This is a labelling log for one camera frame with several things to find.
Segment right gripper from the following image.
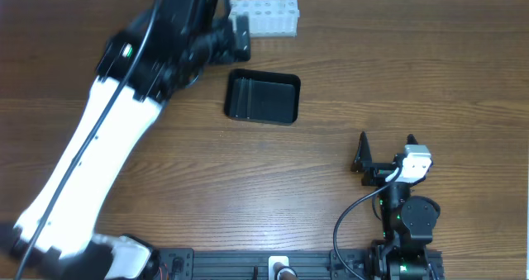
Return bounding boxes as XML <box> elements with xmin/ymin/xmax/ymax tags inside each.
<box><xmin>350</xmin><ymin>131</ymin><xmax>419</xmax><ymax>187</ymax></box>

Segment black tray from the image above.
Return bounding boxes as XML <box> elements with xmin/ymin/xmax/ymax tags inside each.
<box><xmin>223</xmin><ymin>68</ymin><xmax>302</xmax><ymax>126</ymax></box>

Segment white test tube rack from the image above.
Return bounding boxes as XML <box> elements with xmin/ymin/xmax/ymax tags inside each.
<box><xmin>229</xmin><ymin>0</ymin><xmax>300</xmax><ymax>38</ymax></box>

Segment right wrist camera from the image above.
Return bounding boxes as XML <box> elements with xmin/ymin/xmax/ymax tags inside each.
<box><xmin>386</xmin><ymin>144</ymin><xmax>434</xmax><ymax>184</ymax></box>

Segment black cable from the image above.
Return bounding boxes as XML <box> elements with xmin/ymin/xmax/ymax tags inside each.
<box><xmin>332</xmin><ymin>168</ymin><xmax>402</xmax><ymax>280</ymax></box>
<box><xmin>14</xmin><ymin>0</ymin><xmax>164</xmax><ymax>280</ymax></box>

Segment mounting rail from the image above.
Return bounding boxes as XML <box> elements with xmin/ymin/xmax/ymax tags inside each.
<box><xmin>148</xmin><ymin>247</ymin><xmax>446</xmax><ymax>280</ymax></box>

